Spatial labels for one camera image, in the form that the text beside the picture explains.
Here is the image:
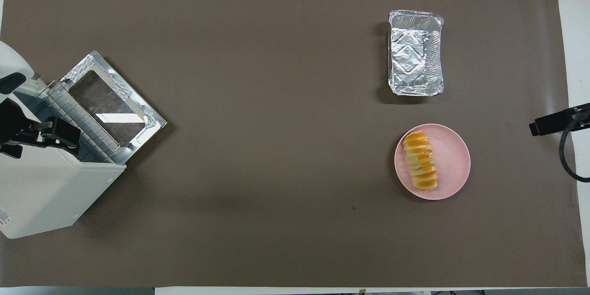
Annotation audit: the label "brown table mat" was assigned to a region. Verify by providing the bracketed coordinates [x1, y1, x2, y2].
[0, 0, 588, 288]

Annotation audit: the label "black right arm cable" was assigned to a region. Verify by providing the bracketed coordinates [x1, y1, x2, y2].
[559, 120, 590, 183]

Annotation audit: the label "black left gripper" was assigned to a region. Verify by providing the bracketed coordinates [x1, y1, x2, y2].
[0, 100, 81, 159]

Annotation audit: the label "metal oven wire rack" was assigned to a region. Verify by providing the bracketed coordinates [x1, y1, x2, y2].
[46, 81, 127, 165]

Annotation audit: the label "orange food slices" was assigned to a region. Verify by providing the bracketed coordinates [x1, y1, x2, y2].
[402, 130, 438, 191]

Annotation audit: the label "pink round plate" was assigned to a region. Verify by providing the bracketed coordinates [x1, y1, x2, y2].
[394, 124, 471, 201]

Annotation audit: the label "glass oven door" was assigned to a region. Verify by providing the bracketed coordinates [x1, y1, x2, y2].
[59, 50, 167, 165]

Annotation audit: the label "aluminium foil tray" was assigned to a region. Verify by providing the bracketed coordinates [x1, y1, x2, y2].
[388, 9, 445, 97]

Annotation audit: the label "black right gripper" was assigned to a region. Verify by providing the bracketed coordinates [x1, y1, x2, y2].
[529, 103, 590, 137]

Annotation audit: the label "cream toaster oven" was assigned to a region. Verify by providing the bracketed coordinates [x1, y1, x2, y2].
[0, 76, 127, 239]

